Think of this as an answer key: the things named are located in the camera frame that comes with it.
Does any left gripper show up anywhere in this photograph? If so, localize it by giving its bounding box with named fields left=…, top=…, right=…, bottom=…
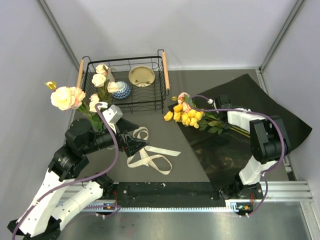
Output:
left=82, top=117, right=150, bottom=156

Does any white printed ribbon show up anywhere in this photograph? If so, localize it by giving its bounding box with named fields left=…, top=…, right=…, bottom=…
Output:
left=126, top=126, right=182, bottom=175

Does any pink peony stem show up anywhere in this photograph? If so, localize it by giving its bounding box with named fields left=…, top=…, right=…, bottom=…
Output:
left=171, top=91, right=221, bottom=118

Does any black wrapping paper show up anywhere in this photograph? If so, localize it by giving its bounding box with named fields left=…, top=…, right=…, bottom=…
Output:
left=177, top=74, right=313, bottom=190

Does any large peach peony stem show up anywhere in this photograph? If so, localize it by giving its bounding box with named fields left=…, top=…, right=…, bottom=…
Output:
left=45, top=81, right=103, bottom=132

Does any pale pink rose spray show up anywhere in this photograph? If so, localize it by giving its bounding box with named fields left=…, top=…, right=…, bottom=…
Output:
left=89, top=63, right=115, bottom=132

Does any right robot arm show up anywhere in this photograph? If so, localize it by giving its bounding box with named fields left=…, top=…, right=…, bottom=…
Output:
left=213, top=95, right=291, bottom=200

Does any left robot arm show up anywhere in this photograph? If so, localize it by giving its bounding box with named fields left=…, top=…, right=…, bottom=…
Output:
left=7, top=118, right=148, bottom=240

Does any clear glass vase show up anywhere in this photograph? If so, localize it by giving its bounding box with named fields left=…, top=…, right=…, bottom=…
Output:
left=107, top=145, right=115, bottom=150

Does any yellow rose bunch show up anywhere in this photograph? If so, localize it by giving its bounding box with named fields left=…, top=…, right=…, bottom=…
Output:
left=163, top=103, right=251, bottom=138

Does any blue white patterned bowl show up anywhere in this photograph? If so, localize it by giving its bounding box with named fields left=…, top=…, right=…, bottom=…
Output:
left=112, top=81, right=131, bottom=100

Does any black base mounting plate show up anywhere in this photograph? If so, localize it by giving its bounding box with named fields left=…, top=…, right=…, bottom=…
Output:
left=115, top=182, right=225, bottom=207

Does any cream floral plate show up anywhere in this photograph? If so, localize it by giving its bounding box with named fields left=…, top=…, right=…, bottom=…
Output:
left=128, top=65, right=156, bottom=88

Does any beige paper cup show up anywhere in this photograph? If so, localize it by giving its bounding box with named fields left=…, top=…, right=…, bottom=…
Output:
left=106, top=68, right=116, bottom=83

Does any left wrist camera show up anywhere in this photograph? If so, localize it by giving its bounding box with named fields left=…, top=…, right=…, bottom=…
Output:
left=94, top=102, right=123, bottom=134

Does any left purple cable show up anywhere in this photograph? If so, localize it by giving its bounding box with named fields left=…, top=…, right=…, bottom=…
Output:
left=11, top=101, right=122, bottom=240

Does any black wire dish rack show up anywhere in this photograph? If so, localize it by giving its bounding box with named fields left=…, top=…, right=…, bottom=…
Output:
left=79, top=49, right=170, bottom=113

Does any grey slotted cable duct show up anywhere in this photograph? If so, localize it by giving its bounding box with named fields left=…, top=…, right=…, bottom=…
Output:
left=53, top=199, right=253, bottom=213

